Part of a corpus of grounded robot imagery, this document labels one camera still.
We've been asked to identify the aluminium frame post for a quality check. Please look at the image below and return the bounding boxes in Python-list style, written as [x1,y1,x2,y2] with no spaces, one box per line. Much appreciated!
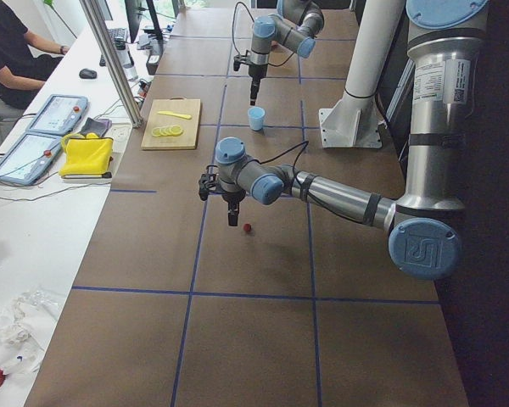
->
[80,0,143,128]

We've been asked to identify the yellow cloth bag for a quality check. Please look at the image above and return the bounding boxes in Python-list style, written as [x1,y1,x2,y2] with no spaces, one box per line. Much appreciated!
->
[59,132,114,178]

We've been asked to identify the teach pendant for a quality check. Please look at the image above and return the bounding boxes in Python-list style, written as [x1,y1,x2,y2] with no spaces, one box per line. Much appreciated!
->
[0,131,62,186]
[27,94,89,136]

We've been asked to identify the light blue plastic cup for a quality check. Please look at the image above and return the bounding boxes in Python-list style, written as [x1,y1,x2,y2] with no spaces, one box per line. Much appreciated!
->
[248,106,266,131]

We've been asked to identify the clear water bottle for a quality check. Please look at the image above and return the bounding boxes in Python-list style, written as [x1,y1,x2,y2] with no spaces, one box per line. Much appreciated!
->
[115,42,138,81]

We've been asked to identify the person in black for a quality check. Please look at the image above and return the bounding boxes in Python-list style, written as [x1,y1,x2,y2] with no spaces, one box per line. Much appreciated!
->
[0,1,70,109]

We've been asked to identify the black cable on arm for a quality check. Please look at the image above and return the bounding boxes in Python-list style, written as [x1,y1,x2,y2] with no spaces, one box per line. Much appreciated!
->
[231,0,255,56]
[258,140,310,179]

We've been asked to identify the lemon slice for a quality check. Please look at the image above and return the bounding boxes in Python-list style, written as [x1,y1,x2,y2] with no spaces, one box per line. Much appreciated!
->
[151,127,164,137]

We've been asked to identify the wooden cutting board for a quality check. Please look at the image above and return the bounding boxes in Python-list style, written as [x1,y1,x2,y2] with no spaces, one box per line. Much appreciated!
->
[141,98,201,151]

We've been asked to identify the black computer mouse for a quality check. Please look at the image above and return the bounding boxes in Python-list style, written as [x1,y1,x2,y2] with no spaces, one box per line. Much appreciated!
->
[79,69,98,80]

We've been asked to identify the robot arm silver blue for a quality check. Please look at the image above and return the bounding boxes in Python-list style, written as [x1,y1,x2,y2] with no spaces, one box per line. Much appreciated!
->
[199,1,489,280]
[244,0,324,106]

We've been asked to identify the upper teach pendant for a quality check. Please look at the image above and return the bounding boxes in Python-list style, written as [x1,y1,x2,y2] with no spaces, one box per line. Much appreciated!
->
[27,94,89,136]

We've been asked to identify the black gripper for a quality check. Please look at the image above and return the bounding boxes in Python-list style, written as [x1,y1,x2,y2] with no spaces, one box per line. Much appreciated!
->
[222,189,245,226]
[249,64,266,106]

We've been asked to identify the white pillar with base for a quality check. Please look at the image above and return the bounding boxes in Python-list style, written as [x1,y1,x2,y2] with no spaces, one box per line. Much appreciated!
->
[319,0,406,148]

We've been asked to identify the lower teach pendant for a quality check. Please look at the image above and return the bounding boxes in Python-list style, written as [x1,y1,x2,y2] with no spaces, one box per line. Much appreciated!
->
[0,131,62,186]

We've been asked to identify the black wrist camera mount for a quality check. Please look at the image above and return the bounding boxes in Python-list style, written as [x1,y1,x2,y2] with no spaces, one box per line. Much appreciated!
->
[232,50,251,72]

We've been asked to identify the yellow plastic knife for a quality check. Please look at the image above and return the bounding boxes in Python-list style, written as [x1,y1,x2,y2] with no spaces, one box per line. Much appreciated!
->
[157,110,193,120]

